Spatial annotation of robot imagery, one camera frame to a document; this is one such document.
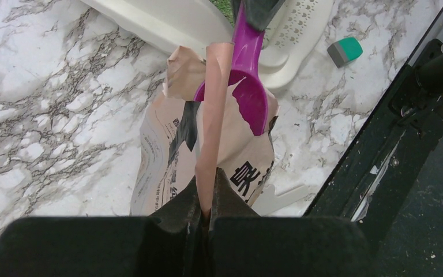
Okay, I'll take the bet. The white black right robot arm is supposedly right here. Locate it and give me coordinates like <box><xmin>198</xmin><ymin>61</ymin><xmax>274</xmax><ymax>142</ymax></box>
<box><xmin>231</xmin><ymin>1</ymin><xmax>443</xmax><ymax>95</ymax></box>

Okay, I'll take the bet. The orange cat litter bag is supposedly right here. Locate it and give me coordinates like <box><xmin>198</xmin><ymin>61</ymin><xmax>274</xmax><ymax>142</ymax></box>
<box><xmin>130</xmin><ymin>42</ymin><xmax>279</xmax><ymax>216</ymax></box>

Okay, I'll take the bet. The magenta plastic litter scoop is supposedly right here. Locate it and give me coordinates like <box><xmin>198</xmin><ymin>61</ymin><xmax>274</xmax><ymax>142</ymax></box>
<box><xmin>194</xmin><ymin>3</ymin><xmax>268</xmax><ymax>136</ymax></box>

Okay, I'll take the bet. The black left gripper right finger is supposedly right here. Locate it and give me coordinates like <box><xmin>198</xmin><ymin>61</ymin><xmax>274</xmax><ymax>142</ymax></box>
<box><xmin>208</xmin><ymin>169</ymin><xmax>376</xmax><ymax>276</ymax></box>

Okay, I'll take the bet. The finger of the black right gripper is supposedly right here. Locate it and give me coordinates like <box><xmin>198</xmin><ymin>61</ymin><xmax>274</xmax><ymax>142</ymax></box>
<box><xmin>231</xmin><ymin>0</ymin><xmax>285</xmax><ymax>31</ymax></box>

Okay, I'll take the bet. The green cat litter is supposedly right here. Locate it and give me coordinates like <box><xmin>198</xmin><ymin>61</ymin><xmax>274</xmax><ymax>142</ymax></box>
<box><xmin>209</xmin><ymin>0</ymin><xmax>234</xmax><ymax>25</ymax></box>

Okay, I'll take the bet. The white plastic litter box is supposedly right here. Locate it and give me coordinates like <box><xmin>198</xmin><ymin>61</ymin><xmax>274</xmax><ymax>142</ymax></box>
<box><xmin>85</xmin><ymin>0</ymin><xmax>333</xmax><ymax>90</ymax></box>

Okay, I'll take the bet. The grey bag sealing clip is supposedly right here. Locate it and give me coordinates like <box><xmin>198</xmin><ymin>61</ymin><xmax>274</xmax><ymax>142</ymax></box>
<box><xmin>251</xmin><ymin>185</ymin><xmax>318</xmax><ymax>217</ymax></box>

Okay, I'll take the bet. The small green box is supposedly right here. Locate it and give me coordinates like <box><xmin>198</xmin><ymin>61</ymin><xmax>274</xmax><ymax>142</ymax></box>
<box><xmin>327</xmin><ymin>37</ymin><xmax>363</xmax><ymax>68</ymax></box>

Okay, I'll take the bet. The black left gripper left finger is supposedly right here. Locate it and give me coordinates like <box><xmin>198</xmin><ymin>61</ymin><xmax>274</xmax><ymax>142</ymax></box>
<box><xmin>0</xmin><ymin>181</ymin><xmax>202</xmax><ymax>276</ymax></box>

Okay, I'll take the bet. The black metal base rail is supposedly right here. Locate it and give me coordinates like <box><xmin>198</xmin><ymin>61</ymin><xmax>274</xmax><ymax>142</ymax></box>
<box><xmin>306</xmin><ymin>61</ymin><xmax>443</xmax><ymax>250</ymax></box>

